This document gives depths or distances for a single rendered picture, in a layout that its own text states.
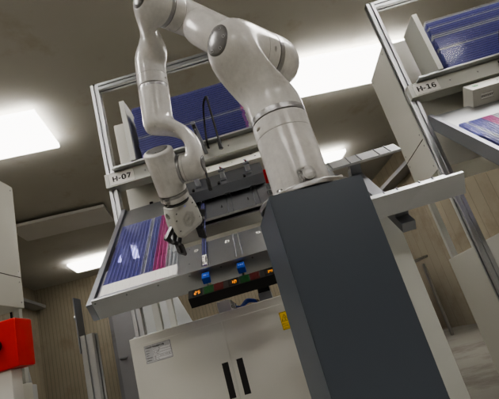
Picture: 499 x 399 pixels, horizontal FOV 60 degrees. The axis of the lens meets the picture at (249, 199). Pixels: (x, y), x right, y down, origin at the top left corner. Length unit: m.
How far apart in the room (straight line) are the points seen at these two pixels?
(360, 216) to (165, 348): 1.07
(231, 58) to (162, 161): 0.39
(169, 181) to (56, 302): 8.71
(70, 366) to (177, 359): 8.00
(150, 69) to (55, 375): 8.70
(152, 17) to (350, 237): 0.81
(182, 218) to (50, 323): 8.64
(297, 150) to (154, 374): 1.10
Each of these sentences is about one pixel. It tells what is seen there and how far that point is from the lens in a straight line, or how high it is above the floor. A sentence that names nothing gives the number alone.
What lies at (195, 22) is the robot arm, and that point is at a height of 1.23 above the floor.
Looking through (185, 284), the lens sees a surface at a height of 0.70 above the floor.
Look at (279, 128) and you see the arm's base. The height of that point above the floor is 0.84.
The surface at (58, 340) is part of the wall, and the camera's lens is 9.74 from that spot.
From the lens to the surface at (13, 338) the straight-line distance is 1.71.
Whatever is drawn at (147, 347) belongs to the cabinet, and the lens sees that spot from 1.71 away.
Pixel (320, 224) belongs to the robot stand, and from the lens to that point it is 0.77.
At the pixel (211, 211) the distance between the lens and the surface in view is 1.74.
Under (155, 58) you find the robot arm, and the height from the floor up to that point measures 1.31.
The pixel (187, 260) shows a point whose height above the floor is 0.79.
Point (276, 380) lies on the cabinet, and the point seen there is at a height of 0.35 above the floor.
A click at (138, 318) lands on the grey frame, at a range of 1.94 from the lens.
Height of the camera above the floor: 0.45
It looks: 19 degrees up
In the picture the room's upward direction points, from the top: 16 degrees counter-clockwise
